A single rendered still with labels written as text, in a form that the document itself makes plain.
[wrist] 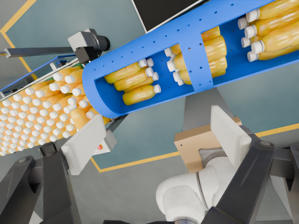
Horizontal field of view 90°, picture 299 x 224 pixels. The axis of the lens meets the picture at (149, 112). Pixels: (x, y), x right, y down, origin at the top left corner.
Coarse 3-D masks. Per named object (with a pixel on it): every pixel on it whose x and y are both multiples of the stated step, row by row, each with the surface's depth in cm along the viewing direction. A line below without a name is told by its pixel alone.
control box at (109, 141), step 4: (108, 132) 91; (108, 136) 90; (112, 136) 94; (104, 140) 86; (108, 140) 90; (112, 140) 93; (116, 140) 97; (100, 144) 88; (104, 144) 87; (108, 144) 89; (112, 144) 92; (104, 148) 89; (108, 148) 88; (112, 148) 91; (96, 152) 92; (100, 152) 91; (104, 152) 90
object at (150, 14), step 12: (132, 0) 137; (144, 0) 135; (156, 0) 132; (168, 0) 130; (180, 0) 128; (192, 0) 126; (144, 12) 138; (156, 12) 136; (168, 12) 134; (180, 12) 132; (144, 24) 142; (156, 24) 140
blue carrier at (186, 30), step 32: (224, 0) 43; (256, 0) 38; (160, 32) 50; (192, 32) 44; (224, 32) 63; (96, 64) 59; (128, 64) 52; (160, 64) 75; (192, 64) 46; (256, 64) 58; (288, 64) 50; (96, 96) 59; (160, 96) 73
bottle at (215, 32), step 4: (212, 28) 49; (216, 28) 49; (204, 32) 50; (208, 32) 50; (212, 32) 49; (216, 32) 49; (204, 36) 50; (208, 36) 50; (212, 36) 50; (204, 40) 51; (176, 44) 54; (172, 48) 55; (176, 48) 54; (180, 48) 54; (172, 52) 57; (176, 52) 55
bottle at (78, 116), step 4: (72, 108) 77; (76, 108) 78; (72, 112) 76; (76, 112) 76; (80, 112) 78; (72, 116) 77; (76, 116) 76; (80, 116) 77; (84, 116) 79; (76, 120) 77; (80, 120) 77; (84, 120) 78; (88, 120) 81; (76, 124) 78; (80, 124) 78; (84, 124) 78; (80, 128) 78
